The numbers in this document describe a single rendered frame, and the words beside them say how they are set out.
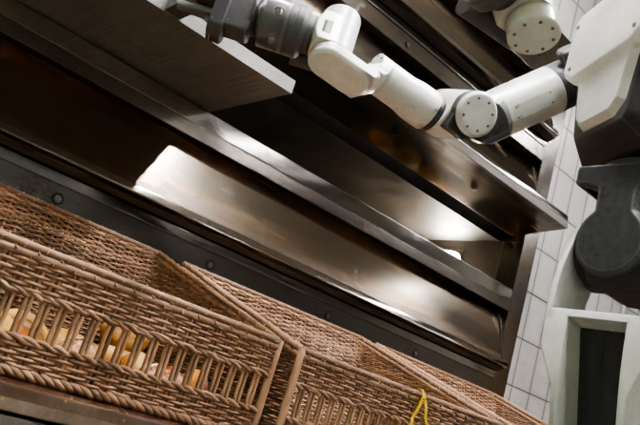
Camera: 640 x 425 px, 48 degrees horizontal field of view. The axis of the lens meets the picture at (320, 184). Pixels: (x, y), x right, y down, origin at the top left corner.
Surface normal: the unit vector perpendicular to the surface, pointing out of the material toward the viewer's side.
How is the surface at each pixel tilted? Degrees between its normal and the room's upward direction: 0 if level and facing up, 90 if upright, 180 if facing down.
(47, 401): 90
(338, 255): 70
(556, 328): 92
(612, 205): 91
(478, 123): 109
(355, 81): 159
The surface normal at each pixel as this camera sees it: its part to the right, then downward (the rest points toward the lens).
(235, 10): 0.11, -0.26
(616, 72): -0.94, -0.32
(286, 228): 0.70, -0.35
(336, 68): -0.22, 0.76
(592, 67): -0.86, 0.42
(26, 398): 0.64, -0.04
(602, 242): -0.72, -0.40
